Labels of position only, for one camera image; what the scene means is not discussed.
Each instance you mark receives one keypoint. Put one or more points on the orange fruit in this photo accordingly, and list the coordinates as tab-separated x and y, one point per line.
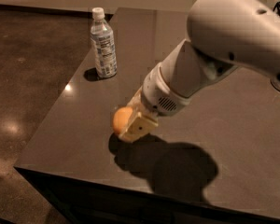
121	118

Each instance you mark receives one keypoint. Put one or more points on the upright labelled water bottle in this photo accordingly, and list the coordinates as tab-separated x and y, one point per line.
103	45

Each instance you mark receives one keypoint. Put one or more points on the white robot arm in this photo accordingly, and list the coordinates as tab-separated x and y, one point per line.
223	34

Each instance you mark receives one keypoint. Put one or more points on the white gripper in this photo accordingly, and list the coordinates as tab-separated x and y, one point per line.
157	92

